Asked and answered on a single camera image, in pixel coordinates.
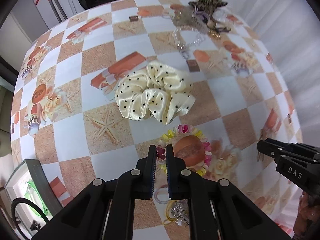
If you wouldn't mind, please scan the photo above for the pink yellow coil bracelet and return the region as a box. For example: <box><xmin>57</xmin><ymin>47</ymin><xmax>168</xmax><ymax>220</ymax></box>
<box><xmin>156</xmin><ymin>124</ymin><xmax>213</xmax><ymax>176</ymax></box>

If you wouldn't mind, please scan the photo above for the yellow flower hair tie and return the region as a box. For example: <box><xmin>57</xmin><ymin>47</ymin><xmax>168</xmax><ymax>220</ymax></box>
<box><xmin>163</xmin><ymin>200</ymin><xmax>183</xmax><ymax>226</ymax></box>

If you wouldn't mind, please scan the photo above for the cream polka dot scrunchie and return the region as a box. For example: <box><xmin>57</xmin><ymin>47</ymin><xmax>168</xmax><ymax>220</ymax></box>
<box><xmin>114</xmin><ymin>61</ymin><xmax>195</xmax><ymax>126</ymax></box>

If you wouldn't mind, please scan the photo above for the green plastic bangle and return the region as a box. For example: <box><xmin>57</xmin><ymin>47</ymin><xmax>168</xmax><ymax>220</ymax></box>
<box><xmin>24</xmin><ymin>180</ymin><xmax>52</xmax><ymax>217</ymax></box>

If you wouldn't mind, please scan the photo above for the small black claw clip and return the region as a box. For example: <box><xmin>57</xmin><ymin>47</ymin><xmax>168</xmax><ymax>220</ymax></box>
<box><xmin>30</xmin><ymin>220</ymin><xmax>41</xmax><ymax>231</ymax></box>

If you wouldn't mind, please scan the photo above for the person's right hand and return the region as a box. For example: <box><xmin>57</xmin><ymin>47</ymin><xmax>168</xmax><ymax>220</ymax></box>
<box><xmin>292</xmin><ymin>191</ymin><xmax>319</xmax><ymax>239</ymax></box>

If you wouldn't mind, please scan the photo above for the checkered printed tablecloth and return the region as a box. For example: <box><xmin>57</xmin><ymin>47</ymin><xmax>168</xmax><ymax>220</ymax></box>
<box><xmin>10</xmin><ymin>0</ymin><xmax>302</xmax><ymax>239</ymax></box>

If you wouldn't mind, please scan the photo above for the grey rimmed white tray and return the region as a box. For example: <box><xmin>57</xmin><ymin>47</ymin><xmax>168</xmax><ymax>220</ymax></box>
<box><xmin>4</xmin><ymin>159</ymin><xmax>62</xmax><ymax>239</ymax></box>

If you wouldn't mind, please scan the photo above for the grey translucent claw clip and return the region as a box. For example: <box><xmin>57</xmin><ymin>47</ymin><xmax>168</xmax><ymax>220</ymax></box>
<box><xmin>171</xmin><ymin>7</ymin><xmax>209</xmax><ymax>34</ymax></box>

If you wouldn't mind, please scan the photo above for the leopard print bow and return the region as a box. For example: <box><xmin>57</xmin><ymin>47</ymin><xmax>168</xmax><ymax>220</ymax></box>
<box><xmin>188</xmin><ymin>0</ymin><xmax>228</xmax><ymax>17</ymax></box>

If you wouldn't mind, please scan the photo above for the clear pink hair tie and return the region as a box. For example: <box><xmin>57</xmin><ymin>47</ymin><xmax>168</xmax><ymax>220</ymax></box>
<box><xmin>152</xmin><ymin>184</ymin><xmax>171</xmax><ymax>205</ymax></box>

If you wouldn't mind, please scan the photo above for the clear bead chain with clasp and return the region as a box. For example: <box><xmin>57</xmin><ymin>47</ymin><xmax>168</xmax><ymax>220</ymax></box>
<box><xmin>173</xmin><ymin>26</ymin><xmax>208</xmax><ymax>59</ymax></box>

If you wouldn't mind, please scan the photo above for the black cable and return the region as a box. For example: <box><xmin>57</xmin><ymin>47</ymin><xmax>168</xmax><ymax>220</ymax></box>
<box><xmin>10</xmin><ymin>197</ymin><xmax>51</xmax><ymax>240</ymax></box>

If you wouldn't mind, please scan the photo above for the gold chain trinket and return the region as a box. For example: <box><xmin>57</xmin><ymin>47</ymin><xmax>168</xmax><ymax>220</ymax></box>
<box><xmin>208</xmin><ymin>27</ymin><xmax>231</xmax><ymax>40</ymax></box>

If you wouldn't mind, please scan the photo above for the red handled mop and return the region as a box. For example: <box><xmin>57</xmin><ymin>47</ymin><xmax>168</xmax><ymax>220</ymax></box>
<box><xmin>34</xmin><ymin>0</ymin><xmax>68</xmax><ymax>28</ymax></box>

